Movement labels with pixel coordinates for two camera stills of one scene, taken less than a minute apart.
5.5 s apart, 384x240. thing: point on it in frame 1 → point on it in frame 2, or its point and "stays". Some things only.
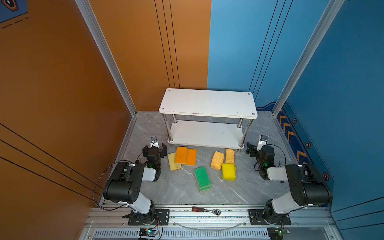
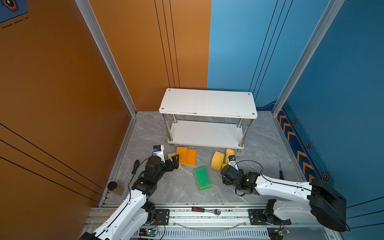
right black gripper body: (255, 154) → (225, 182)
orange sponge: (181, 155) stays
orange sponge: (191, 157) stays
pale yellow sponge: (173, 166) stays
